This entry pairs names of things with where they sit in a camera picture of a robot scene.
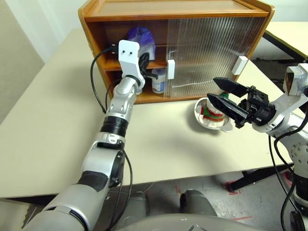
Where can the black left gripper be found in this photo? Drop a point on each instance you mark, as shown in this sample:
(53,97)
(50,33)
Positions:
(141,68)

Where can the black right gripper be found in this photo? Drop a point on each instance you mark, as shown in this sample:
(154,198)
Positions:
(258,106)

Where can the purple tissue box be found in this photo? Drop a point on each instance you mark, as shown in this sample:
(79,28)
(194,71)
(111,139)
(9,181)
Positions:
(140,36)

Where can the ribbed translucent sliding door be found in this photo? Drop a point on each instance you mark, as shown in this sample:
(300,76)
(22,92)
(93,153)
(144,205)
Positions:
(223,45)
(183,69)

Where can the white bowl with red-green item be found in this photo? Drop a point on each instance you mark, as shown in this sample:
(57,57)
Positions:
(197,113)

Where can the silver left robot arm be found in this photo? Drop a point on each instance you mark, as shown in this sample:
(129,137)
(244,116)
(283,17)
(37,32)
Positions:
(120,101)

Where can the brown wooden cabinet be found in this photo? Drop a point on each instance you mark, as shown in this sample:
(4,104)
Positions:
(168,7)

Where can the beige side table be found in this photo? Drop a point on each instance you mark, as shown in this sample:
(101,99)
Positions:
(286,31)

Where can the silver robot torso shell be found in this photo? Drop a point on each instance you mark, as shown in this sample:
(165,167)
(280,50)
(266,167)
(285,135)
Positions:
(187,222)

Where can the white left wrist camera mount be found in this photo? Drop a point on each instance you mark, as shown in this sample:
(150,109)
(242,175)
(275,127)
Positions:
(128,60)

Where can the black metal table frame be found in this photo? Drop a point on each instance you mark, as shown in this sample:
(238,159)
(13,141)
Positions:
(252,178)

